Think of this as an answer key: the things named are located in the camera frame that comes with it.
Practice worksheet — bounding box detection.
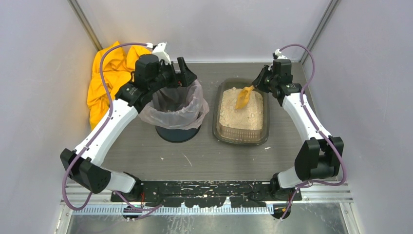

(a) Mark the orange plastic litter scoop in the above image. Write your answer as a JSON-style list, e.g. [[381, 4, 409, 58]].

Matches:
[[235, 85, 255, 110]]

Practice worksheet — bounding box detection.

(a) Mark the translucent trash bag liner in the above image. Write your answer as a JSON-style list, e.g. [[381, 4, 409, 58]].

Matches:
[[138, 80, 209, 130]]

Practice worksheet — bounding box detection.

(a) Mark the dark translucent litter box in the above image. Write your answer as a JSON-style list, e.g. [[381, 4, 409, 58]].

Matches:
[[212, 78, 270, 145]]

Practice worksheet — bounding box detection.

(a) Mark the black trash bin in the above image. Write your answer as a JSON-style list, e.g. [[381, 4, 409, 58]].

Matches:
[[155, 126, 201, 143]]

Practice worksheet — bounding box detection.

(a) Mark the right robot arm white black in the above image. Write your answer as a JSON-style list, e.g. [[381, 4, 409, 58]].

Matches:
[[253, 58, 344, 195]]

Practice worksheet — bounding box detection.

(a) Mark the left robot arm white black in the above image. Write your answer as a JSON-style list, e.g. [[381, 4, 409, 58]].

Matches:
[[60, 54, 197, 194]]

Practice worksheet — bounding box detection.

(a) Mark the yellow cloth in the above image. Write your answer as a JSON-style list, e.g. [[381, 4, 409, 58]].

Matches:
[[86, 41, 151, 129]]

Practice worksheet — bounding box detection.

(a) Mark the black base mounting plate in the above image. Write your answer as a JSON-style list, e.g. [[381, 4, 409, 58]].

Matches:
[[111, 179, 301, 208]]

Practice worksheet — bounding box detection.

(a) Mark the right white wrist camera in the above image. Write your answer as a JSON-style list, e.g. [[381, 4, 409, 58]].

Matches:
[[272, 49, 288, 60]]

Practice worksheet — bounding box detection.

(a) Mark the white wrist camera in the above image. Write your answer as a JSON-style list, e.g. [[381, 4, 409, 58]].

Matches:
[[272, 49, 288, 60], [146, 42, 171, 65]]

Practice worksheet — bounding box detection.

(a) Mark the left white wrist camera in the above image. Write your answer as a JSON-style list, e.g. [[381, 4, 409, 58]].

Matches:
[[146, 42, 171, 65]]

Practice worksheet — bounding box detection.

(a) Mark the aluminium rail frame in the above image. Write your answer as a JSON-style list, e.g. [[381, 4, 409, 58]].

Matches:
[[63, 185, 353, 219]]

